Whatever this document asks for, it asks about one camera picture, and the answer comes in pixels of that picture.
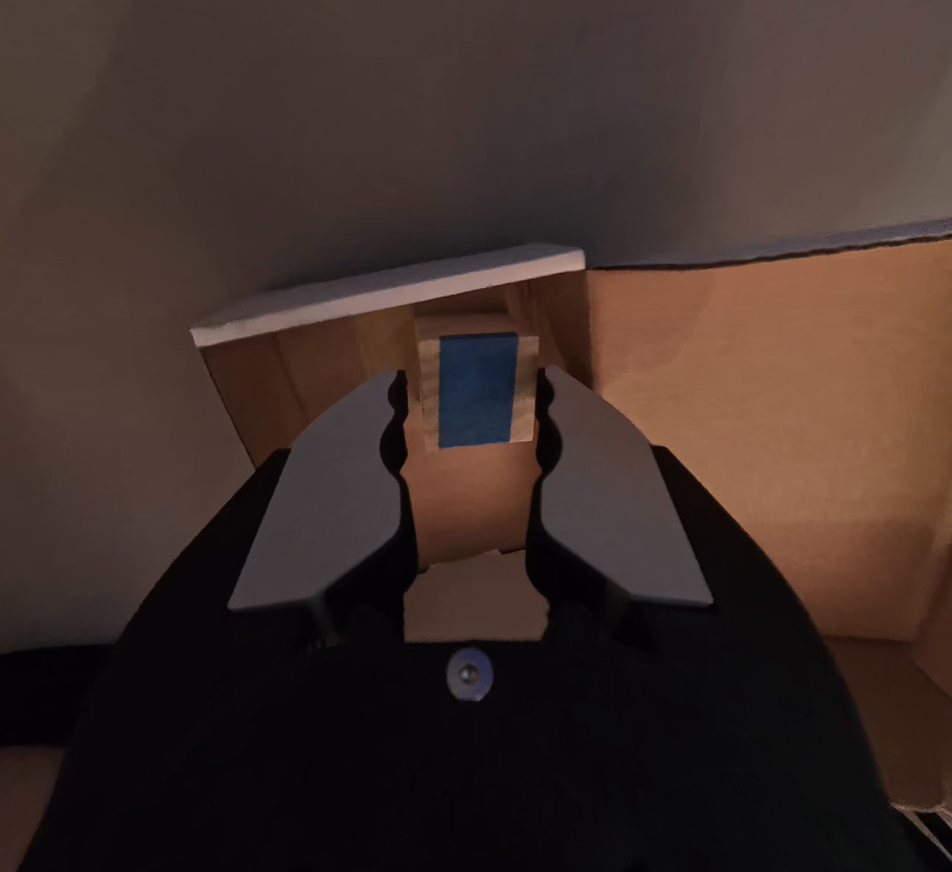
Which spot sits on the white cardboard box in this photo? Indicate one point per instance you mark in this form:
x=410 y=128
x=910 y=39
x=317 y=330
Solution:
x=744 y=440

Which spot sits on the wooden cube with blue face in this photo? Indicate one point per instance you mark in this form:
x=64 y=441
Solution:
x=476 y=388

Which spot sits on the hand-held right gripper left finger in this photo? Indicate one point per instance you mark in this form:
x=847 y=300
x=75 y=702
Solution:
x=327 y=507

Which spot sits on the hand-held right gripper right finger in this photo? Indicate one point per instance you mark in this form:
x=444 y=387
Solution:
x=617 y=515

